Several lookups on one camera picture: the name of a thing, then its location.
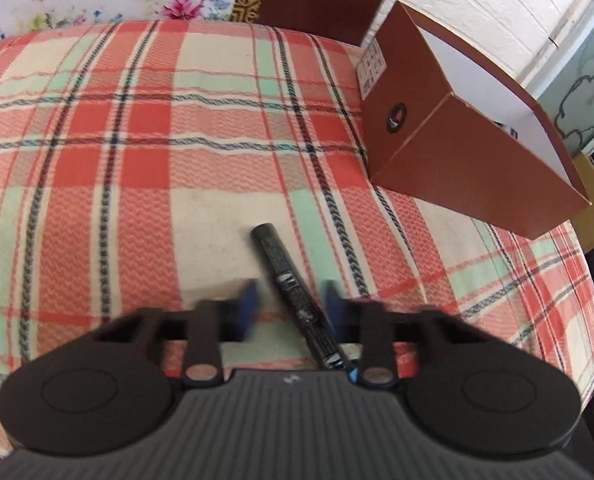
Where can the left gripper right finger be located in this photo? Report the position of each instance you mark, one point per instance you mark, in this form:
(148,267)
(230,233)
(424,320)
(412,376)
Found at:
(462,386)

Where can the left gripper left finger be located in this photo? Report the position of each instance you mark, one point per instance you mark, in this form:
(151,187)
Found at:
(115,385)

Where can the black marker blue cap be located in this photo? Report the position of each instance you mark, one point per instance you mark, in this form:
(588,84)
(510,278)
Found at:
(296,297)

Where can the tan cardboard box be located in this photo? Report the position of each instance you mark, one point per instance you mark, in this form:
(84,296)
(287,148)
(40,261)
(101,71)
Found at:
(584,221)

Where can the plaid bed blanket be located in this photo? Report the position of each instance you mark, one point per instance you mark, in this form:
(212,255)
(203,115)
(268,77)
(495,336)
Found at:
(135,159)

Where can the brown cardboard shoe box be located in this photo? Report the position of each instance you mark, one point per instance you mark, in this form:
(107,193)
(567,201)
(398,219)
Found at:
(444,124)

